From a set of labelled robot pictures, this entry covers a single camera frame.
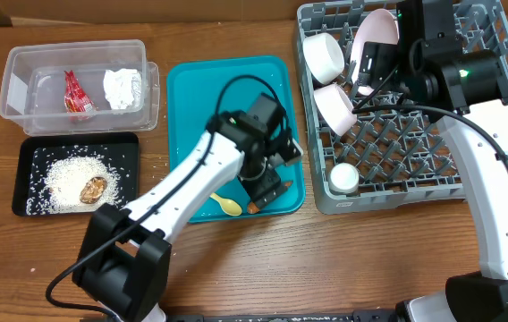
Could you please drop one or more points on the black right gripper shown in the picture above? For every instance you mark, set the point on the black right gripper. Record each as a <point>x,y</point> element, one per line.
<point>374,65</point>

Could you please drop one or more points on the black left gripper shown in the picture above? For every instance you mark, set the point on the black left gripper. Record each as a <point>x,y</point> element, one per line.
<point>265,189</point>

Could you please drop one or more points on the orange carrot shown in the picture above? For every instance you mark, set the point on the orange carrot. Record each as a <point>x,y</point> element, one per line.
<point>256,205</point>

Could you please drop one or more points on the large white plate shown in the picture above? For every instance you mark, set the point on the large white plate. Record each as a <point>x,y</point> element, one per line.
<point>379,26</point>

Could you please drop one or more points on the yellow plastic spoon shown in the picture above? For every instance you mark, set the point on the yellow plastic spoon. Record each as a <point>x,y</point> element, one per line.
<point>228,206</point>

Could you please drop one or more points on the small white bowl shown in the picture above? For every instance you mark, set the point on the small white bowl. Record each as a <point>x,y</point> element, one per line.
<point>324,57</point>

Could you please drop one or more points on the pink bowl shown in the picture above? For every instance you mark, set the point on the pink bowl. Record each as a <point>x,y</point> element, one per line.
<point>336,108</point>

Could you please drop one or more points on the white cup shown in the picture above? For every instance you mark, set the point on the white cup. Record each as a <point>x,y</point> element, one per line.
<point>344,178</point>

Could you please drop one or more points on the white tissue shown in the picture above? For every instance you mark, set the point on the white tissue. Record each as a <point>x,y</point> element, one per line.
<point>122,88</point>

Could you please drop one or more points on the brown food scraps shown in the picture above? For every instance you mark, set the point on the brown food scraps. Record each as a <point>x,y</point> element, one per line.
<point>93,190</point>

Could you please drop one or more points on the red snack wrapper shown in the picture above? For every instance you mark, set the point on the red snack wrapper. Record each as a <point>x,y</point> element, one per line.
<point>77,103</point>

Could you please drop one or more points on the rice grains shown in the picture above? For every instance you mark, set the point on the rice grains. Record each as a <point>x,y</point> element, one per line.
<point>58,174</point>

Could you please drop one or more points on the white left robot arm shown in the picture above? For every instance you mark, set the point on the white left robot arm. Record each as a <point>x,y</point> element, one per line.
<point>125,254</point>

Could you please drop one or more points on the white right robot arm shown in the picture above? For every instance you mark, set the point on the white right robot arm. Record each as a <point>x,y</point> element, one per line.
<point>466,96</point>

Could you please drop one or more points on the grey dishwasher rack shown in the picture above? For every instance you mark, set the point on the grey dishwasher rack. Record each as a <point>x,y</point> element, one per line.
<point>401,158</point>

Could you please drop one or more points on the clear plastic waste bin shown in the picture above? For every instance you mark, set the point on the clear plastic waste bin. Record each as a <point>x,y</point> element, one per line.
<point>33,87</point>

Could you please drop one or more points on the teal serving tray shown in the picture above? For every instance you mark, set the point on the teal serving tray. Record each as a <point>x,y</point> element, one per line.
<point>192,92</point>

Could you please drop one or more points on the black tray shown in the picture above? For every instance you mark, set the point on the black tray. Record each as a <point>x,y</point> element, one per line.
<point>121,144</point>

